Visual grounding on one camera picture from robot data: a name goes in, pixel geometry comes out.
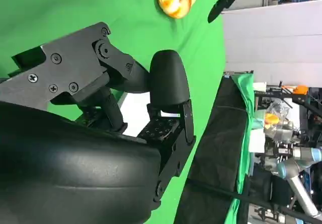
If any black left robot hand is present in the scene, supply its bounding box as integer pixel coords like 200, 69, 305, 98
207, 0, 246, 24

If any white partition panel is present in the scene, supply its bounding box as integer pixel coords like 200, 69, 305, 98
221, 0, 322, 87

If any orange block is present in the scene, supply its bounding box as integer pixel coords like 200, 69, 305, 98
293, 85, 309, 96

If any orange and white bread roll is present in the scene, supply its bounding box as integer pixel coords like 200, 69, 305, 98
153, 0, 199, 20

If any black cable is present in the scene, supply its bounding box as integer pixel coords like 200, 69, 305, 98
187, 178, 322, 224

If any green cloth on background table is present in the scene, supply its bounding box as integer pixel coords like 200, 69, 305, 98
222, 72, 255, 224

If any black drape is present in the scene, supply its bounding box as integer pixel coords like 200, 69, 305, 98
173, 77, 252, 224

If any lilac plate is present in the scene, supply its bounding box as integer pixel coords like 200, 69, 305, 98
117, 91, 182, 138

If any orange toy in plastic bag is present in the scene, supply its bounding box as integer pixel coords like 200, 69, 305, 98
263, 112, 280, 129

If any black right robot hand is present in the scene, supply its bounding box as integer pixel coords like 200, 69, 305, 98
0, 21, 197, 224

